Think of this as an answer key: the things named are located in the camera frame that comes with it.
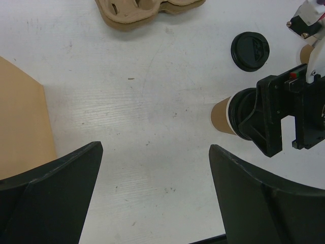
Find black plastic lid stack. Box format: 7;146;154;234
231;32;270;72

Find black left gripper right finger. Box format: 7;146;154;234
209;145;324;243

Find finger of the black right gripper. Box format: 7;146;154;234
239;75;283;158

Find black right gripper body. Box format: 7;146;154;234
274;64;324;149

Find stacked brown paper cups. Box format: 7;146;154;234
300;44;314;64

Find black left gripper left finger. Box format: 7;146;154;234
1;141;103;243

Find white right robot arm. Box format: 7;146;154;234
237;1;324;157

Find black plastic cup lid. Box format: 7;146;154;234
226;88;256;141

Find brown paper bag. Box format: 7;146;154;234
1;58;57;179

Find brown pulp cup carrier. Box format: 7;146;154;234
95;0;205;32

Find brown paper coffee cup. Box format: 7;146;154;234
210;95;239;136

